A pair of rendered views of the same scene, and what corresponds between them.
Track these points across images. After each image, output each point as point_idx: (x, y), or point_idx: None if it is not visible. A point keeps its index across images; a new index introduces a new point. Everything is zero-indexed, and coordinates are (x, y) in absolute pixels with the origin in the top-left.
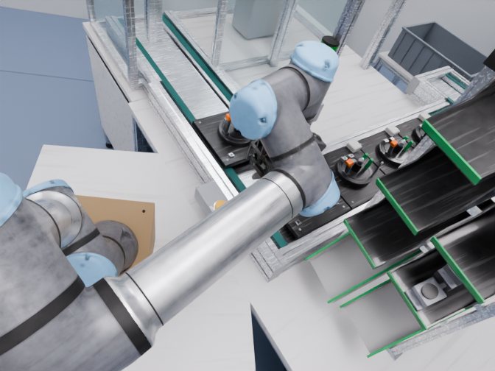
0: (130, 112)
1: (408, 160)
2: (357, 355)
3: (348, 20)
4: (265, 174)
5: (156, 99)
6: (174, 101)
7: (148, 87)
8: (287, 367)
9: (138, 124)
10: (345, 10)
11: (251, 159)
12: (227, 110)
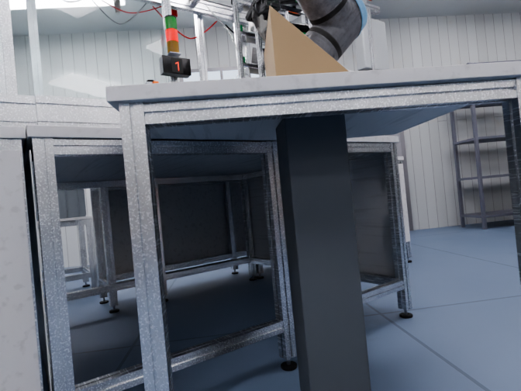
0: (42, 134)
1: (258, 34)
2: None
3: (170, 5)
4: (277, 4)
5: (67, 103)
6: None
7: (22, 113)
8: (346, 139)
9: (78, 133)
10: (165, 1)
11: (267, 3)
12: None
